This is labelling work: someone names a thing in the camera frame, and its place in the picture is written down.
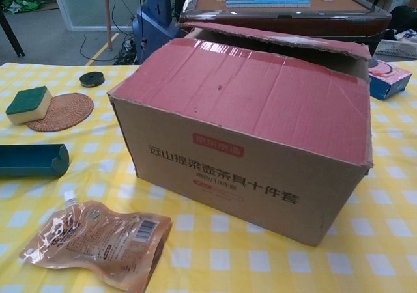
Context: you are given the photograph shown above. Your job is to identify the brown cardboard box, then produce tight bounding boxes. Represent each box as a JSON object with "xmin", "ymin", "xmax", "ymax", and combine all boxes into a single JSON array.
[{"xmin": 106, "ymin": 21, "xmax": 374, "ymax": 247}]

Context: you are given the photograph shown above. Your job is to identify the blue Oreo cookie box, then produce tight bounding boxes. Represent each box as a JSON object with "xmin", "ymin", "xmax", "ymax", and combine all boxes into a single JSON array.
[{"xmin": 367, "ymin": 58, "xmax": 413, "ymax": 101}]

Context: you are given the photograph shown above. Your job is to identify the black round puck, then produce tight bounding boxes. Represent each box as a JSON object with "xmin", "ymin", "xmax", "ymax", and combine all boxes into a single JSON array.
[{"xmin": 79, "ymin": 71, "xmax": 104, "ymax": 88}]

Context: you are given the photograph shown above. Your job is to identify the round woven coaster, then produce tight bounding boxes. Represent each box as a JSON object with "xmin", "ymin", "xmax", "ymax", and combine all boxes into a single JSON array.
[{"xmin": 26, "ymin": 92, "xmax": 94, "ymax": 133}]

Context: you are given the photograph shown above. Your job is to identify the brown mahjong table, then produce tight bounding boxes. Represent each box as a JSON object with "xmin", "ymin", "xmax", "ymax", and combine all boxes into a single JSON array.
[{"xmin": 179, "ymin": 0, "xmax": 392, "ymax": 40}]

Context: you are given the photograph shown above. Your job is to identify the orange spout pouch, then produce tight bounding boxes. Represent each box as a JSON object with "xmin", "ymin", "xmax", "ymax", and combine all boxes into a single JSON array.
[{"xmin": 20, "ymin": 190, "xmax": 173, "ymax": 286}]

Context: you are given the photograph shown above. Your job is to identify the wooden pole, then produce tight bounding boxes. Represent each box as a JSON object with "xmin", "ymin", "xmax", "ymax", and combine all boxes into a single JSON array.
[{"xmin": 103, "ymin": 0, "xmax": 114, "ymax": 50}]

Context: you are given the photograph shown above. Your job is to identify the teal plastic tray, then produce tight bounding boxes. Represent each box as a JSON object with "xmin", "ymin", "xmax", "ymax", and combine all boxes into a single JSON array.
[{"xmin": 0, "ymin": 143, "xmax": 70, "ymax": 179}]

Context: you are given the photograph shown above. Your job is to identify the green yellow sponge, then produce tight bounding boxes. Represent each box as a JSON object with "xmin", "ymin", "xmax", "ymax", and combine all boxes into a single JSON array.
[{"xmin": 5, "ymin": 85, "xmax": 53, "ymax": 126}]

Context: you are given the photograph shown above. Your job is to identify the yellow white checkered tablecloth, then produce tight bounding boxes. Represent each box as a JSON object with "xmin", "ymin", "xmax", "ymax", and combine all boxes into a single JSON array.
[{"xmin": 0, "ymin": 57, "xmax": 417, "ymax": 293}]

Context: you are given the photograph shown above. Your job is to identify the white plastic basket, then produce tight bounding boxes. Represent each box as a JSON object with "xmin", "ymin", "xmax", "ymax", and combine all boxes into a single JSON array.
[{"xmin": 374, "ymin": 38, "xmax": 417, "ymax": 58}]

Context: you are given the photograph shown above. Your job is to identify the black table leg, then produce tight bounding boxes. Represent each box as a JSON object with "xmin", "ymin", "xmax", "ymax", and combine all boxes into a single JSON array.
[{"xmin": 0, "ymin": 11, "xmax": 26, "ymax": 58}]

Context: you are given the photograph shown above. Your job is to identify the black bag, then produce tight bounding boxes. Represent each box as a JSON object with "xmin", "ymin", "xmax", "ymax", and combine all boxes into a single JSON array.
[{"xmin": 389, "ymin": 5, "xmax": 417, "ymax": 36}]

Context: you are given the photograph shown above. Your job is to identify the green bag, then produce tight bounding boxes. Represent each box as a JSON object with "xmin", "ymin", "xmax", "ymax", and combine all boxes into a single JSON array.
[{"xmin": 0, "ymin": 0, "xmax": 42, "ymax": 14}]

